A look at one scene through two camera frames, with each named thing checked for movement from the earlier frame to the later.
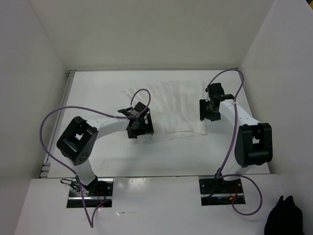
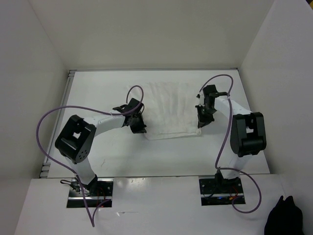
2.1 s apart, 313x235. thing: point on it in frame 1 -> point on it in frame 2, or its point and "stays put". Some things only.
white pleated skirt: (175, 108) stays put
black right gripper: (203, 113) -> (203, 121)
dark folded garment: (286, 218) stays put
